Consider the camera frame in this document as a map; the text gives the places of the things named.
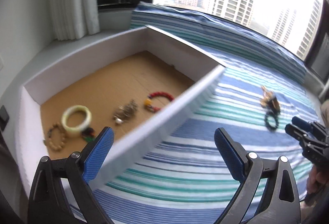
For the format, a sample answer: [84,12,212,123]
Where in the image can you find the white box with cardboard bottom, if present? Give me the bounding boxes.
[15,25,227,197]

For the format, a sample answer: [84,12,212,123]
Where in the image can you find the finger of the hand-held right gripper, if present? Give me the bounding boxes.
[285,123,307,143]
[292,115,313,130]

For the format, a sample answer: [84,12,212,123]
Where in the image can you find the silver pendant necklace with pearl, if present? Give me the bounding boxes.
[112,100,139,126]

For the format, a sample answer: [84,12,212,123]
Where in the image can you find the folded striped blanket roll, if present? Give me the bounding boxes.
[131,2,307,84]

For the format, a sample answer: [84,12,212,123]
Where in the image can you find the person's right hand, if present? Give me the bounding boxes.
[306,164,329,206]

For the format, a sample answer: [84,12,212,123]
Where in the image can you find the pale jade bangle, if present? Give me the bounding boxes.
[61,105,92,137]

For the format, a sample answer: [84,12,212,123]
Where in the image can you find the dark green bead bracelet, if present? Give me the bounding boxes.
[265,111,280,131]

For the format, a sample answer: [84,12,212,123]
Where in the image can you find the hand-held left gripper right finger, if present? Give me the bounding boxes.
[214,127,302,224]

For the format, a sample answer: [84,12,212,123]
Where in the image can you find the brown wooden bead bracelet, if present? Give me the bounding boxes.
[44,123,68,151]

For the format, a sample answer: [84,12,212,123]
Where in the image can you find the blue green striped blanket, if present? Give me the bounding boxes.
[62,34,318,224]

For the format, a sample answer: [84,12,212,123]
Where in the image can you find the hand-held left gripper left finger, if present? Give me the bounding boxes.
[28,126,115,224]

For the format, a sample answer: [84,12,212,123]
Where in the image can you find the red bead bracelet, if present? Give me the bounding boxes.
[144,92,174,113]

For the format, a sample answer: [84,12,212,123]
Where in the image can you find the brown tiger eye bracelet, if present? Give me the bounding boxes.
[267,96,281,112]

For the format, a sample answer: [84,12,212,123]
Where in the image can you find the black wall socket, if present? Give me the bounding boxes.
[0,105,10,131]

